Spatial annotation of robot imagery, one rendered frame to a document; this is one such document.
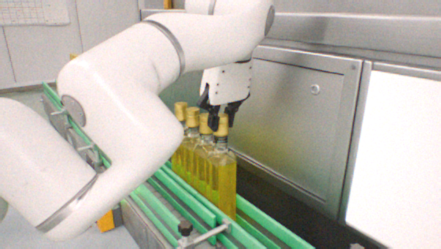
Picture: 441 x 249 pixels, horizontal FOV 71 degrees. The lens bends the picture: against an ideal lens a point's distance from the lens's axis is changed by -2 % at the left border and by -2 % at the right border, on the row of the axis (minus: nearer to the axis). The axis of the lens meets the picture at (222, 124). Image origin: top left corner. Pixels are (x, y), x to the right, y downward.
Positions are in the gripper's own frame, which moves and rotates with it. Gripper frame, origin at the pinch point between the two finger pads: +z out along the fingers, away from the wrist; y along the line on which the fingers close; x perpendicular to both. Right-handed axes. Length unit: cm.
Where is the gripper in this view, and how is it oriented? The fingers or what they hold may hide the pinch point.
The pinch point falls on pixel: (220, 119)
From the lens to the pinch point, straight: 69.6
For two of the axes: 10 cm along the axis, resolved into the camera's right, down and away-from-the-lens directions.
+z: -1.5, 8.3, 5.4
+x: 5.7, 5.2, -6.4
